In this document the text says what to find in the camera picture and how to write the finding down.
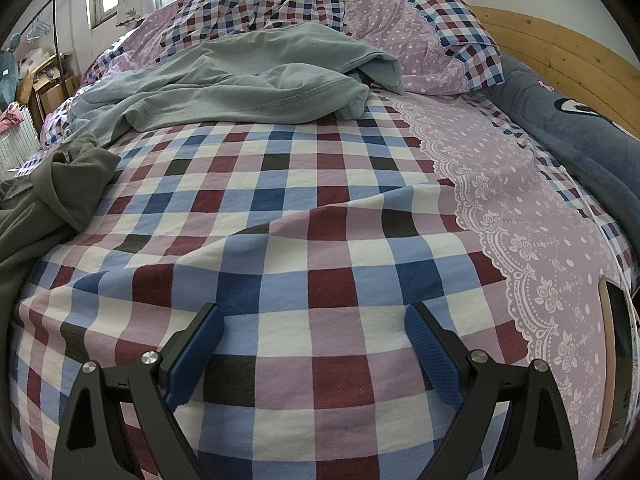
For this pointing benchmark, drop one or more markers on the pink cloth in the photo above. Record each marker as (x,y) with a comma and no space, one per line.
(12,117)

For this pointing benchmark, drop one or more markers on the teal plush toy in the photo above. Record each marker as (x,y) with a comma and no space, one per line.
(7,70)

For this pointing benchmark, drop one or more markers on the light grey-green shirt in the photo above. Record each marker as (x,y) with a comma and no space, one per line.
(240,80)

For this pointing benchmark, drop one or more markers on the smartphone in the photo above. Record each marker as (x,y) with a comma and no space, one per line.
(617,360)

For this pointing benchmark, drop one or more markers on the checked bed sheet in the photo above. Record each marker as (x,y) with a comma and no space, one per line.
(310,240)

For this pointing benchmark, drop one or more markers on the checked purple quilt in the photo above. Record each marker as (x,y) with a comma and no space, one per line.
(240,5)

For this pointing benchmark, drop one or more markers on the wooden headboard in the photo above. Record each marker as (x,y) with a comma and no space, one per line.
(565,45)

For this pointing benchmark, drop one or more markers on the checked purple pillow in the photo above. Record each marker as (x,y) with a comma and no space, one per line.
(450,45)

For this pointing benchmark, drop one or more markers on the dark grey t-shirt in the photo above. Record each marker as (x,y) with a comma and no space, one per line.
(55,190)

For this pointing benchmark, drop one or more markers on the white storage box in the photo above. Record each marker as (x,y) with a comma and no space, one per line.
(15,140)

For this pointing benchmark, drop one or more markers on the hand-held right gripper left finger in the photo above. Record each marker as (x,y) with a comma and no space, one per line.
(192,365)

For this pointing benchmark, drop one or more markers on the black clothes rack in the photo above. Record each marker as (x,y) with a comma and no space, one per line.
(54,25)

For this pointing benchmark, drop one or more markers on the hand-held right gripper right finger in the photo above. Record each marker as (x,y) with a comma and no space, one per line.
(435,360)

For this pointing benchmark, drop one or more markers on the blue plush cushion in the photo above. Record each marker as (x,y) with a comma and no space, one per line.
(560,120)

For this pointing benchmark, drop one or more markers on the brown cardboard box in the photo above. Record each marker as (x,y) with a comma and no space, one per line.
(50,87)

